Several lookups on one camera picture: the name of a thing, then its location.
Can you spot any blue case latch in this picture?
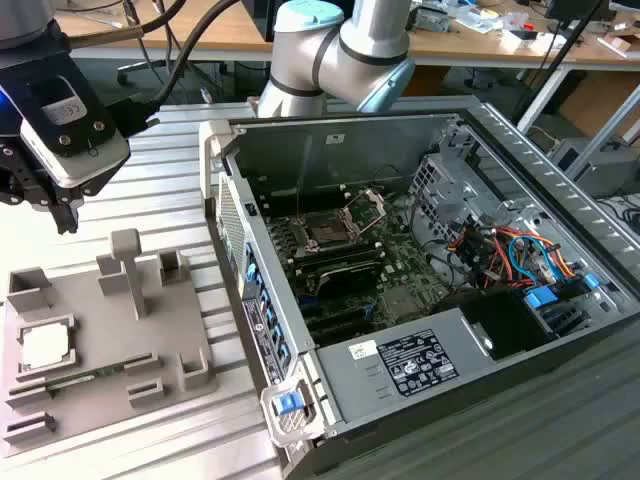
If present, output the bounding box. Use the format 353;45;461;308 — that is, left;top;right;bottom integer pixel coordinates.
272;393;307;417

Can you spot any metal socket cover frame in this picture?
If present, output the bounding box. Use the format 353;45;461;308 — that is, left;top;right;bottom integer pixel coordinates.
341;187;387;237

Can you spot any small brown cardboard piece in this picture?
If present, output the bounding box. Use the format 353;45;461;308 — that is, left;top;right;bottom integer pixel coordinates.
602;34;640;59

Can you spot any silver square CPU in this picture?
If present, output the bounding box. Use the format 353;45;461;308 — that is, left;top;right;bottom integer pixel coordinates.
20;327;72;370

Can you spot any brown cardboard box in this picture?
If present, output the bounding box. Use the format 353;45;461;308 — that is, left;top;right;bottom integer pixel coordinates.
559;69;640;141

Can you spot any black expansion slot row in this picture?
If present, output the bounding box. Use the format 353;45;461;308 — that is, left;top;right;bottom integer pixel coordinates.
299;294;381;346

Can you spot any grey power supply unit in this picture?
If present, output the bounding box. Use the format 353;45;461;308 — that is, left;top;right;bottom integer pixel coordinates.
314;307;496;427

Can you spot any black graphics card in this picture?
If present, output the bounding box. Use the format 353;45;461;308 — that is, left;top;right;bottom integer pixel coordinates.
314;260;385;301

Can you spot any black monitor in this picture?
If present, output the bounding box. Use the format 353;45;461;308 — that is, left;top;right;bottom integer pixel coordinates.
544;0;616;24

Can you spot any open grey PC case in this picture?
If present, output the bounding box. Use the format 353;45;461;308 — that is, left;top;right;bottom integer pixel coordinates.
198;94;640;479

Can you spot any black tripod pole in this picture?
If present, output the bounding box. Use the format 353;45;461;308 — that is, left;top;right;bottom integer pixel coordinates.
512;0;609;124

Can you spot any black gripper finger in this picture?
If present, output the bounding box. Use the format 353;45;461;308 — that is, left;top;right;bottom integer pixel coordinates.
49;202;80;236

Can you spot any black cable with brass sleeve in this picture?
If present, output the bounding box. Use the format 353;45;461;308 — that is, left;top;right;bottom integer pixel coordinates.
67;0;189;51

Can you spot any green RAM stick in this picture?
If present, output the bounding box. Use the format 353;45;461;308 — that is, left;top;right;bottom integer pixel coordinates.
43;362;129;390

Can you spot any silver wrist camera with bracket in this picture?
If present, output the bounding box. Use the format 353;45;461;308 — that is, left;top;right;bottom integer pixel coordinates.
0;49;132;190

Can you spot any CPU socket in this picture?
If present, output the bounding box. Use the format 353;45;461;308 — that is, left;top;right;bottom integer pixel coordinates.
298;212;362;252

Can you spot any perforated metal drive cage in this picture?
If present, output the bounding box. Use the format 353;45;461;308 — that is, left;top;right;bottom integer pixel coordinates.
407;152;506;251

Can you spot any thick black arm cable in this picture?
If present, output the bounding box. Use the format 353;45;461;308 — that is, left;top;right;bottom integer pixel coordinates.
104;0;251;139

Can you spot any grey plastic parts rack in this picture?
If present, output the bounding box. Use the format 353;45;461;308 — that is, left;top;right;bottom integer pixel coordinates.
0;228;220;459

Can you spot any coloured wire bundle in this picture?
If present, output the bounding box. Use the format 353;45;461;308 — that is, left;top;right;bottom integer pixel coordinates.
447;223;576;294

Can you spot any black RAM slot row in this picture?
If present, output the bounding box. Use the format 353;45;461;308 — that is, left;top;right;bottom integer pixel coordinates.
289;238;382;275
257;189;351;219

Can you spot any silver chipset heat sink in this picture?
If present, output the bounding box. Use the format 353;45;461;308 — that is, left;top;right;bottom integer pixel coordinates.
382;287;426;321

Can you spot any black plastic shroud box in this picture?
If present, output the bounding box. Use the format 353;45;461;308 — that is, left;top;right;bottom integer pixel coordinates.
437;288;557;362

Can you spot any blue disk carrier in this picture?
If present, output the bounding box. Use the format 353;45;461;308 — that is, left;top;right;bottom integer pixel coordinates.
523;284;560;312

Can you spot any office chair base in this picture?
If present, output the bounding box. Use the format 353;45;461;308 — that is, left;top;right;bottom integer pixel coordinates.
117;59;231;104

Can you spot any grey PC tower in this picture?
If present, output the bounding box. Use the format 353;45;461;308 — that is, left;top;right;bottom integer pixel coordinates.
547;137;640;199

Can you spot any green motherboard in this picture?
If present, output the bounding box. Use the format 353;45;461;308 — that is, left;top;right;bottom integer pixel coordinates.
262;187;454;349

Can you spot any white box with black item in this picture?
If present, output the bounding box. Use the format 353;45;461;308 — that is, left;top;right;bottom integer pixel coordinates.
499;28;551;52

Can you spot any black computer tower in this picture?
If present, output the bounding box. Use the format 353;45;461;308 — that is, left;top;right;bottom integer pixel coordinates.
242;0;276;44

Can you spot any grey metal box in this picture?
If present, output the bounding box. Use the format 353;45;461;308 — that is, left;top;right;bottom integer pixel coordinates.
417;4;451;34

